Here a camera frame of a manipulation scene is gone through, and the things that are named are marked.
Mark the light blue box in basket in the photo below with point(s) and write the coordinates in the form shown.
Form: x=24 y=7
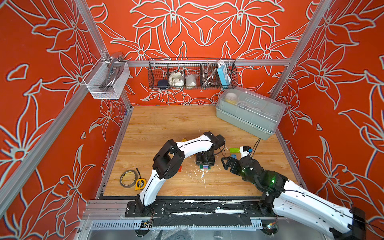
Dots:
x=223 y=73

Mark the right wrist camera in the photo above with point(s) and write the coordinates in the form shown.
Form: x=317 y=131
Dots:
x=245 y=151

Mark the yellow tape measure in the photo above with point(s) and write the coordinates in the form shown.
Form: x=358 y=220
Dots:
x=140 y=184

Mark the lime green lego brick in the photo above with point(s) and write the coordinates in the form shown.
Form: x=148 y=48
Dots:
x=234 y=150

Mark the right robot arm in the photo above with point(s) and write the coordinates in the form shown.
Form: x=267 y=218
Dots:
x=285 y=198

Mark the dark green lego plate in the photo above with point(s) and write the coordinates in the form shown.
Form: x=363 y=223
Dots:
x=201 y=167

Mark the black wire basket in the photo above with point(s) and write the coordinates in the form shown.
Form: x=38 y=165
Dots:
x=199 y=73

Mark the white cloth in basket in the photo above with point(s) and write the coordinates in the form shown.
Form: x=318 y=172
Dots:
x=176 y=80

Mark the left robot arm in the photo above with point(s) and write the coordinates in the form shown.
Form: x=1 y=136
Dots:
x=169 y=159

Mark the grey lidded storage box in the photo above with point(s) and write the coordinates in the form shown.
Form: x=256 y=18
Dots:
x=251 y=112

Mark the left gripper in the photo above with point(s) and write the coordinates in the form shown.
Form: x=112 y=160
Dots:
x=200 y=161

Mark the tape roll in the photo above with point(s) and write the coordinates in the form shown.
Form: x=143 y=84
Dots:
x=128 y=178

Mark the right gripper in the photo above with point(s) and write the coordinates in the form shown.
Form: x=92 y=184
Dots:
x=234 y=165

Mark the clear plastic bin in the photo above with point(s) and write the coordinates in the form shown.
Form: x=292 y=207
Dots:
x=108 y=78

